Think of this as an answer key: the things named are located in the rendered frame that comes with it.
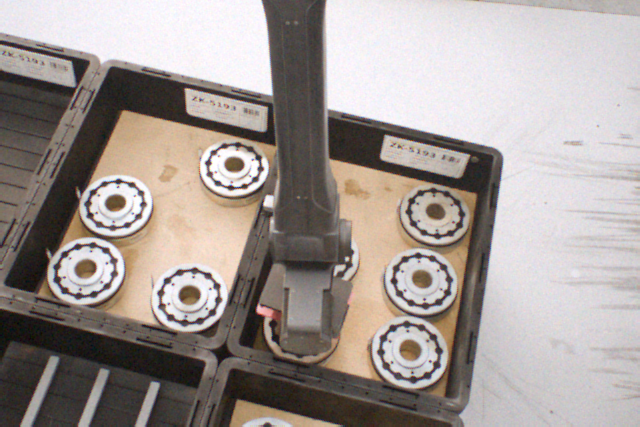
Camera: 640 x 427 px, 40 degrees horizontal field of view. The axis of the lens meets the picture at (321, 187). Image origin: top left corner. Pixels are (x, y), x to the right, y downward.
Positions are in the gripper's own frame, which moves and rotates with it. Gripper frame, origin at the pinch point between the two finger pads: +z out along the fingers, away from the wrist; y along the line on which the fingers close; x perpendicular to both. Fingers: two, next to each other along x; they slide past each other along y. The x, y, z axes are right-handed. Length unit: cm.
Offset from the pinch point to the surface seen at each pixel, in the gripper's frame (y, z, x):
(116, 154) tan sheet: -35.4, 5.0, 17.6
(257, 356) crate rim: -3.1, -6.3, -8.7
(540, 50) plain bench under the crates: 23, 20, 76
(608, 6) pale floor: 49, 94, 170
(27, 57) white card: -52, -2, 25
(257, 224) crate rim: -9.7, -4.9, 8.9
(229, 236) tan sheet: -14.5, 4.6, 10.4
